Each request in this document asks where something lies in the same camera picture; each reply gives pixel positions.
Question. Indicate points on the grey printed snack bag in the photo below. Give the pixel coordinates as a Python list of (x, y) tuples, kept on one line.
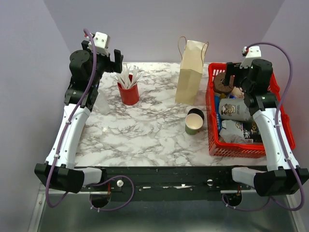
[(234, 109)]

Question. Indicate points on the black printed can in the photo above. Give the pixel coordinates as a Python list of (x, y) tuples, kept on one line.
[(251, 132)]

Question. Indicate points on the crumpled grey foil bag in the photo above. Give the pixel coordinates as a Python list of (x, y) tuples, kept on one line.
[(232, 132)]

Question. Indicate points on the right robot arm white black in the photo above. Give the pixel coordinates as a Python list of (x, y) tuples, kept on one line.
[(284, 175)]

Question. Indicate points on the beige paper takeout bag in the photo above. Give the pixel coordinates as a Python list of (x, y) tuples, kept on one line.
[(191, 70)]

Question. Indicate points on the red plastic cup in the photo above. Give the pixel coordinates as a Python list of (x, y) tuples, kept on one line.
[(129, 96)]

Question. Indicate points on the red plastic basket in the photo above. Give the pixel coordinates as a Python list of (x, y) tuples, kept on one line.
[(252, 151)]

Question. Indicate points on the black mounting rail base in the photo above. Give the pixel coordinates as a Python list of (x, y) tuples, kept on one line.
[(168, 183)]

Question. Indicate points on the blue snack packet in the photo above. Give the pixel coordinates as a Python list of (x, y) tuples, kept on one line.
[(218, 117)]

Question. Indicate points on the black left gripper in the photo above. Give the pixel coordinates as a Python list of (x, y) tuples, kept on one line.
[(111, 65)]

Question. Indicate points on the clear plastic water bottle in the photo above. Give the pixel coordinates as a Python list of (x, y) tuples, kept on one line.
[(102, 103)]

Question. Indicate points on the green paper coffee cup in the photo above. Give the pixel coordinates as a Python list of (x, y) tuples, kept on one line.
[(193, 123)]

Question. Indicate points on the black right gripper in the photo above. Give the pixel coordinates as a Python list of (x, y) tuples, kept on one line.
[(232, 68)]

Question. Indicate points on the white wrapped straws bundle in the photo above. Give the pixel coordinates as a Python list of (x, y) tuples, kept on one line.
[(126, 79)]

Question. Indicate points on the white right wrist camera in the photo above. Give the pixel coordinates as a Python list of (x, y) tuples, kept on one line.
[(250, 53)]

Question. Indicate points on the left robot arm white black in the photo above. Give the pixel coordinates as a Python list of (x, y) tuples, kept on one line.
[(59, 171)]

